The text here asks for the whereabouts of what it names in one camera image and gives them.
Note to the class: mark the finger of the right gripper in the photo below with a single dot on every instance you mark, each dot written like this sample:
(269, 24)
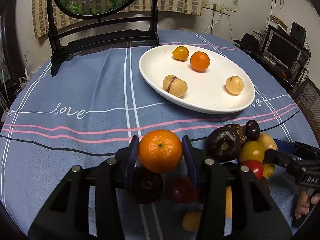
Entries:
(287, 161)
(285, 146)

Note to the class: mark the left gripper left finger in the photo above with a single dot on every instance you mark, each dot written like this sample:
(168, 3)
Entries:
(64, 215)

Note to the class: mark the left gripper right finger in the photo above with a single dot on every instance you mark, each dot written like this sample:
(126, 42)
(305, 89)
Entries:
(255, 214)

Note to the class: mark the small yellow longan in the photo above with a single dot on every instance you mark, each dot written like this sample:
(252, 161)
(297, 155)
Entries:
(269, 170)
(191, 220)

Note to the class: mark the beige fruit pair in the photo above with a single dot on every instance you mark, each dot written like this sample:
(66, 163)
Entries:
(267, 142)

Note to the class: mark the red cherry tomato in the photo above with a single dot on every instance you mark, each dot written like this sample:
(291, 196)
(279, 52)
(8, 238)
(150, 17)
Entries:
(256, 167)
(183, 190)

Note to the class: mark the olive yellow tomato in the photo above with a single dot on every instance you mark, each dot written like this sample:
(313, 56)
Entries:
(252, 150)

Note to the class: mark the small dark plum back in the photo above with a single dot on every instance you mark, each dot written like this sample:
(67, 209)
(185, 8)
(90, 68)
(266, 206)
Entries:
(252, 130)

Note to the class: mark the orange mandarin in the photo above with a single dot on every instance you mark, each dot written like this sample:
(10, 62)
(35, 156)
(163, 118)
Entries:
(160, 151)
(199, 61)

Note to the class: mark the cream fruit brown stripe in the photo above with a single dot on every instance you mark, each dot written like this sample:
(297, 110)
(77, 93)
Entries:
(175, 86)

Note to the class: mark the yellow orange tomato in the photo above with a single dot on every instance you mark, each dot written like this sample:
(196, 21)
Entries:
(180, 53)

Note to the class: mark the large cream round fruit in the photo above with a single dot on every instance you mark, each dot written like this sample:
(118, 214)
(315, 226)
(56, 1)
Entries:
(229, 208)

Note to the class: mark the small yellow longan front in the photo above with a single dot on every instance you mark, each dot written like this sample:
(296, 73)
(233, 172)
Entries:
(191, 220)

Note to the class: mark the brown mangosteen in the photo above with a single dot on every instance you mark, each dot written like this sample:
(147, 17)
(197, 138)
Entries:
(145, 186)

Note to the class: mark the person right hand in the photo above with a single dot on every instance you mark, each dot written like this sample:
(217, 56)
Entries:
(304, 202)

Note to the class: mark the dark mangosteen back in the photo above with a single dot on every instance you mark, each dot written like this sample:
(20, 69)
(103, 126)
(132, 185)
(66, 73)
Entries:
(224, 144)

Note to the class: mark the computer monitor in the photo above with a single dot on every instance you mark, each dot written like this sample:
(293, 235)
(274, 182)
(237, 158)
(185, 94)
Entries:
(282, 50)

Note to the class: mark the white oval plate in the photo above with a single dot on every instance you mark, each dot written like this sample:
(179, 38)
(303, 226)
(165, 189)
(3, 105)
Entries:
(206, 91)

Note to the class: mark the blue striped tablecloth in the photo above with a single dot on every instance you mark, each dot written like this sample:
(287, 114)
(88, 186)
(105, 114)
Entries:
(98, 102)

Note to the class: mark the black hat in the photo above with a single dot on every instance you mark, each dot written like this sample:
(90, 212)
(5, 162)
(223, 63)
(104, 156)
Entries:
(248, 42)

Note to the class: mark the black speaker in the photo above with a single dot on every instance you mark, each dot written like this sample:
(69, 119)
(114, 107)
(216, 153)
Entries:
(298, 33)

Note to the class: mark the round goldfish screen black stand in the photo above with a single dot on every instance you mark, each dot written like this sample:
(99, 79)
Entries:
(62, 53)

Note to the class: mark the wall power strip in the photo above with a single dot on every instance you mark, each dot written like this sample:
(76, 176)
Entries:
(216, 7)

